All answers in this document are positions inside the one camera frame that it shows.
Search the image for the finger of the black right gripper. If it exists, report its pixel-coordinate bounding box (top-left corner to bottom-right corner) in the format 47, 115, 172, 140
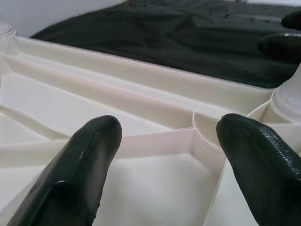
281, 10, 301, 32
257, 32, 301, 65

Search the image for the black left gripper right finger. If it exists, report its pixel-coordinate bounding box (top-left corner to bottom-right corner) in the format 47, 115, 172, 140
216, 113, 301, 226

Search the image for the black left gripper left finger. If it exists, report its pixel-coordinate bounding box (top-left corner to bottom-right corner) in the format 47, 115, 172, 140
7, 114, 123, 226

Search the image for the white plastic table top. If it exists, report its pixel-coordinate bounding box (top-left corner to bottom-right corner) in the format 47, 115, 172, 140
0, 35, 301, 226

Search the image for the black table cloth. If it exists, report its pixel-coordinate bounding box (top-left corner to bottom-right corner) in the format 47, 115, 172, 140
30, 0, 301, 89

